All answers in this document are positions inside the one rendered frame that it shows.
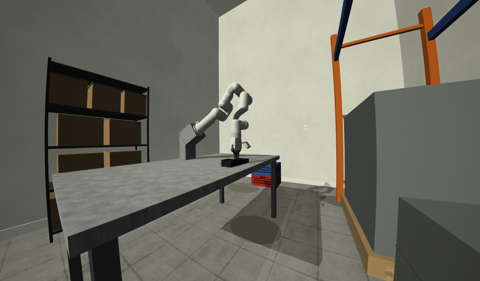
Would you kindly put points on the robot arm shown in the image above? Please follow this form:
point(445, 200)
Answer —
point(236, 125)

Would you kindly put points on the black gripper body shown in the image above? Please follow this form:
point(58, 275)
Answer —
point(234, 141)

